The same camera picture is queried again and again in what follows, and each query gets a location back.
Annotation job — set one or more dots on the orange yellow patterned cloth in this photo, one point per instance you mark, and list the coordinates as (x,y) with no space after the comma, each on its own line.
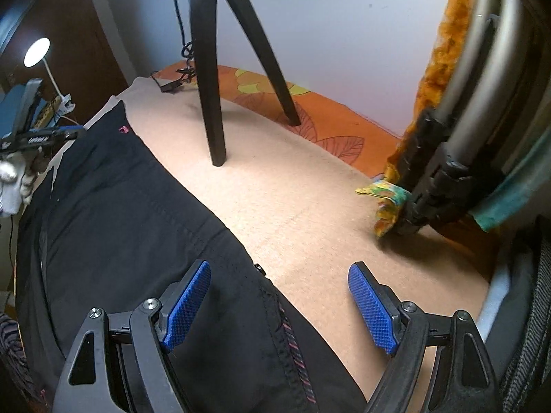
(448,46)

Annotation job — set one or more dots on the black pants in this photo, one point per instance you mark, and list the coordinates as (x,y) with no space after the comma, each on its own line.
(110,228)

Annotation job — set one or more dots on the beige blanket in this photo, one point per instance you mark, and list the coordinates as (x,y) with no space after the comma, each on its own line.
(296,210)

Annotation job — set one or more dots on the folded grey tripod stand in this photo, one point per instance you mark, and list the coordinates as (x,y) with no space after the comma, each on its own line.
(465,149)

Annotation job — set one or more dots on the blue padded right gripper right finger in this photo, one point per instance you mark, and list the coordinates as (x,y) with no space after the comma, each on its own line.
(462,380)

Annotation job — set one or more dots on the white gloved left hand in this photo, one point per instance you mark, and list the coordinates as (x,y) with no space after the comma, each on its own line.
(19,171)

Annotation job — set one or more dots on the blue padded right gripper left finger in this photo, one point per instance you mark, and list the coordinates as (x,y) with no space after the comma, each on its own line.
(94,377)

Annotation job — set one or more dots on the teal cloth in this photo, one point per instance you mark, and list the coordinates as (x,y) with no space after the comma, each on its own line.
(517,188)

